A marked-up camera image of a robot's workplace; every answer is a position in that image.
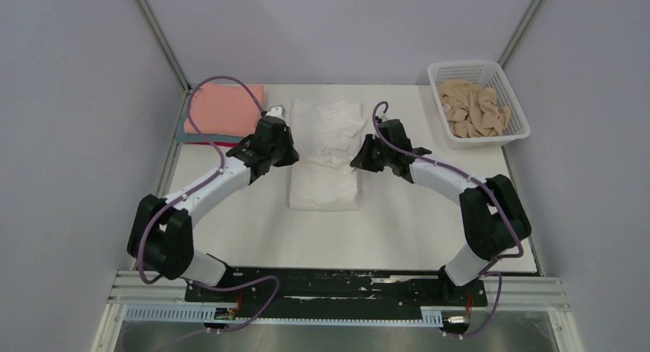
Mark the folded red t-shirt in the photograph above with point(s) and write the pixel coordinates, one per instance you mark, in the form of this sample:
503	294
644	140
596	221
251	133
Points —
213	144

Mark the beige crumpled t-shirt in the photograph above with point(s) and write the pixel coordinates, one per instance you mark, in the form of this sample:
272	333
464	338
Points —
472	110

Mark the folded pink t-shirt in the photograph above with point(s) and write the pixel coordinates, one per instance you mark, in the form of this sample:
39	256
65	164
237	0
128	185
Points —
224	110

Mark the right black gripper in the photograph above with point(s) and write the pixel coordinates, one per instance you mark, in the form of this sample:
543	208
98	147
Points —
362	160

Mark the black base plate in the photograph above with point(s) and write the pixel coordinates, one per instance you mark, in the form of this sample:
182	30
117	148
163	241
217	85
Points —
343	294

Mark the white plastic basket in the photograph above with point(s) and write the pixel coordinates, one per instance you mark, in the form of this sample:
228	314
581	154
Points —
484	74

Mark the white t-shirt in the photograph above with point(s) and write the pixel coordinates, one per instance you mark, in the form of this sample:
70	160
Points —
327	136

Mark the right aluminium corner post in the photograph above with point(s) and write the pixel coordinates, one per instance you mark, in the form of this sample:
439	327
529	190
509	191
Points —
520	30

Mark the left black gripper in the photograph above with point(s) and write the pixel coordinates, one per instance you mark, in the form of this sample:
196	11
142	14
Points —
292	156

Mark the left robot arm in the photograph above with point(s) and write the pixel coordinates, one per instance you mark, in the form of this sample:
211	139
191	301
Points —
162	233

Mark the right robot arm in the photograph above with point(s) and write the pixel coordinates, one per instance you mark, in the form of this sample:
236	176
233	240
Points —
492	215

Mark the left aluminium corner post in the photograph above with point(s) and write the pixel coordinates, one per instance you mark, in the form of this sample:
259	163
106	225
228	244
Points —
163	44

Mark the aluminium corner post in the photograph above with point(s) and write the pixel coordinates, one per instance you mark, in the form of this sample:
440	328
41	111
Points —
520	30
163	44

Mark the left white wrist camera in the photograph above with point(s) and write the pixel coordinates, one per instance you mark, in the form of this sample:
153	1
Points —
277	112

